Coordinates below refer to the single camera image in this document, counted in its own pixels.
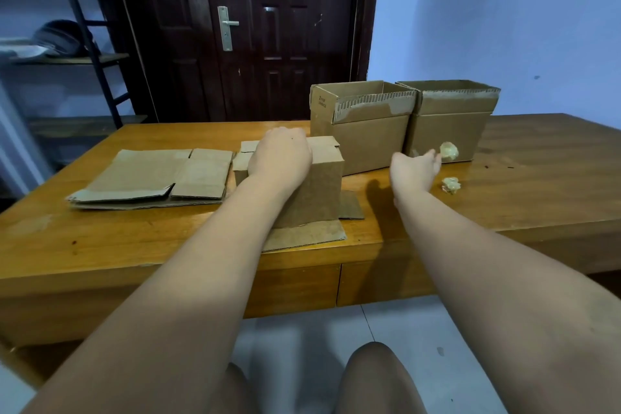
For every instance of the black metal shelf rack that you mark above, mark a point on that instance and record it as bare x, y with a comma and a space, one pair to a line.
92, 59

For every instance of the flattened brown cardboard box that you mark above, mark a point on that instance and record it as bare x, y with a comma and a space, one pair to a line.
145, 204
155, 173

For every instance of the person's left leg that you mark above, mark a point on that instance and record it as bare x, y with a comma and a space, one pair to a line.
233, 392

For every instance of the person's left hand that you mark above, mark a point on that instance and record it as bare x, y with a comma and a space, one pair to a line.
281, 156

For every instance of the person's left fingers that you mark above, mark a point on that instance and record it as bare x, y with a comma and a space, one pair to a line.
291, 133

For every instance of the person's right forearm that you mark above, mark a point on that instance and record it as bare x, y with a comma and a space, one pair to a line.
495, 292

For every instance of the yellowish tape ball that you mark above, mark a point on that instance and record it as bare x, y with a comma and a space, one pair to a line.
451, 185
449, 151

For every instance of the person's leg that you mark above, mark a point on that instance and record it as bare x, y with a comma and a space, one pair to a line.
233, 392
378, 379

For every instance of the dark brown panelled door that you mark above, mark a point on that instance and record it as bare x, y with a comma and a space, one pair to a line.
271, 30

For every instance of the wooden table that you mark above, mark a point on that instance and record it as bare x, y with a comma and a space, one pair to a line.
524, 176

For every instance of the open cardboard box with print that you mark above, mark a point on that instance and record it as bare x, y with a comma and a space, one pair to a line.
368, 132

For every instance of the person's left forearm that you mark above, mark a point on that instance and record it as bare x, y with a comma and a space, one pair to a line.
184, 292

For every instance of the small brown cardboard box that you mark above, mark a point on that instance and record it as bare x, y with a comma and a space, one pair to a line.
318, 185

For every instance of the person's right hand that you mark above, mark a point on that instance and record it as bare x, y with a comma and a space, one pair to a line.
412, 173

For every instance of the dark grey cap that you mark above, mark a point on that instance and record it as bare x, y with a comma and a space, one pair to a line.
60, 37

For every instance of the white plate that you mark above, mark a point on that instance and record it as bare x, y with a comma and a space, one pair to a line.
22, 51

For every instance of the person's right leg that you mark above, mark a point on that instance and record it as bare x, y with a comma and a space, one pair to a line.
378, 379

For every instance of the open plain cardboard box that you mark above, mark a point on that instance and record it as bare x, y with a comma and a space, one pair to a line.
451, 120

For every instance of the person's right fingers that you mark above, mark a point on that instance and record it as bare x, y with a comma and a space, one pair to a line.
432, 159

